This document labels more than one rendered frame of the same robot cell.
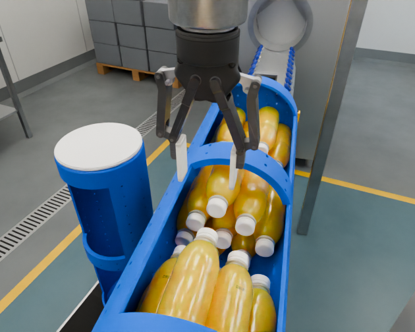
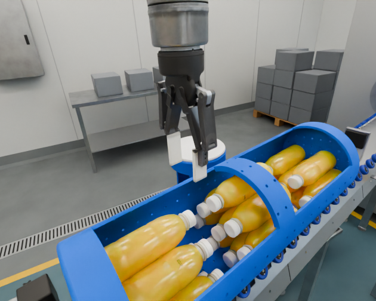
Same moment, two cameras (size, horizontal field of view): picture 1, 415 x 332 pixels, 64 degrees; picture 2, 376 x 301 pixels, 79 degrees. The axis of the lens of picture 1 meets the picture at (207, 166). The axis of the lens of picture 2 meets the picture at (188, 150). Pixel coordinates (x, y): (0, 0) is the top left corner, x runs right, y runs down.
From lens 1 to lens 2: 0.28 m
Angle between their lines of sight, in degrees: 34
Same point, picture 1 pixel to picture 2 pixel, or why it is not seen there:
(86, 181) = (178, 166)
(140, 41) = (286, 99)
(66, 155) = not seen: hidden behind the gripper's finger
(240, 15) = (185, 37)
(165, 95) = (160, 98)
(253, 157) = (258, 176)
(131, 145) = (213, 153)
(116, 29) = (273, 89)
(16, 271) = not seen: hidden behind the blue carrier
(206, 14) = (159, 35)
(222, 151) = (237, 164)
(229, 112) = (190, 116)
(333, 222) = not seen: outside the picture
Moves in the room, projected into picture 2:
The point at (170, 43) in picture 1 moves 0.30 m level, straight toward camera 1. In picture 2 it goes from (308, 103) to (305, 108)
